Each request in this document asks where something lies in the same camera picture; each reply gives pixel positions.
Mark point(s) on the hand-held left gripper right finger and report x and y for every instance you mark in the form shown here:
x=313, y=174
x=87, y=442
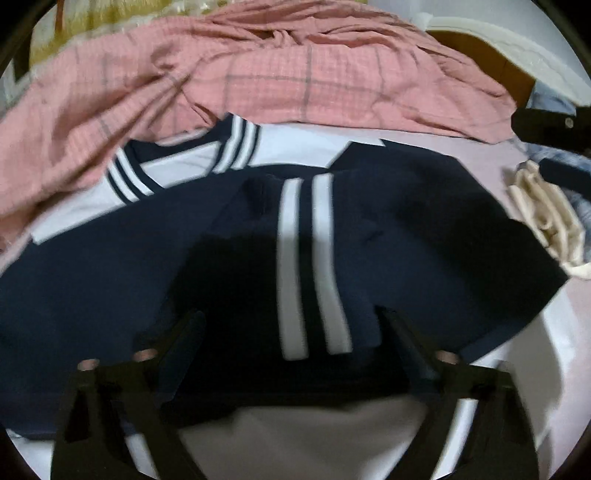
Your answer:
x=406, y=344

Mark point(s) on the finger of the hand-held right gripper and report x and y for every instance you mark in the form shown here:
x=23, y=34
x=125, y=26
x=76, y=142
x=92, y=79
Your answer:
x=549, y=122
x=565, y=173

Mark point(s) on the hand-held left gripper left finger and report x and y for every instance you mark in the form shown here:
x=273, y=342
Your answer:
x=184, y=344

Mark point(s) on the white navy baseball jacket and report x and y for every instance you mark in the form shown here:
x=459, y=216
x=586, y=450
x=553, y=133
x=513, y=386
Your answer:
x=231, y=221

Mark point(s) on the blue-grey pillow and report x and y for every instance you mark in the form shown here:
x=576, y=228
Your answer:
x=549, y=99

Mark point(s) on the cream cloth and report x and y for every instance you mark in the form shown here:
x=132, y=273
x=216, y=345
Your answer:
x=549, y=217

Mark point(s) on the wooden headboard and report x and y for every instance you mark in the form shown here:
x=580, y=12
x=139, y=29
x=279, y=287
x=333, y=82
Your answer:
x=489, y=64

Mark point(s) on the pink checked quilt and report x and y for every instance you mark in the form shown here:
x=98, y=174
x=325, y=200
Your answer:
x=277, y=78

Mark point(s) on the tree print curtain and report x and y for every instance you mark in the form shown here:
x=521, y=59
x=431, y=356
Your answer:
x=92, y=18

